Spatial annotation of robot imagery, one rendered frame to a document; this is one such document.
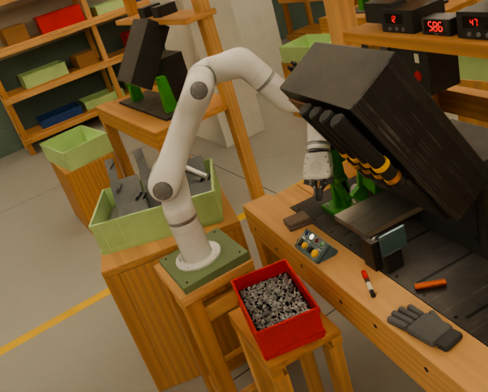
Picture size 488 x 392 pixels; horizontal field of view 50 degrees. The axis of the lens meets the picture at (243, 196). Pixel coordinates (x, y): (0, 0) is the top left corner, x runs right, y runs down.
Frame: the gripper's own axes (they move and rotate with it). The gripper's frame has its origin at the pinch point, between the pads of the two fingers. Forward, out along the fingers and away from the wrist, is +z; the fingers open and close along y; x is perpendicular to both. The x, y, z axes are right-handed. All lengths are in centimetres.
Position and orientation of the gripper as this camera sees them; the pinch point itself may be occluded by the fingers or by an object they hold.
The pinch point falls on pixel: (318, 194)
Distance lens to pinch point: 187.4
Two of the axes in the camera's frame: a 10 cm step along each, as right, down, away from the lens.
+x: 4.3, 1.6, 8.9
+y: 9.0, -0.5, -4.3
